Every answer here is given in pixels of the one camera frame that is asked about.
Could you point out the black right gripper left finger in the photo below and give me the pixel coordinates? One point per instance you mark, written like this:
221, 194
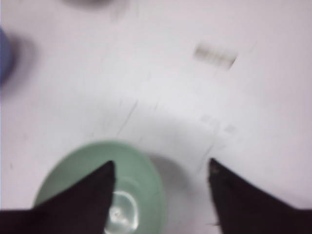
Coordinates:
83, 208

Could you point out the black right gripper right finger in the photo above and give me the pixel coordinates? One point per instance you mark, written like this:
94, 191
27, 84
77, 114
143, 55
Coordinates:
245, 209

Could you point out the green bowl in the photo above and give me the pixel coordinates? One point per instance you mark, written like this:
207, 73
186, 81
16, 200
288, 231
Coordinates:
139, 204

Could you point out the blue bowl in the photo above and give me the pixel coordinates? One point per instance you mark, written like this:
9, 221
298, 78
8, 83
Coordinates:
6, 56

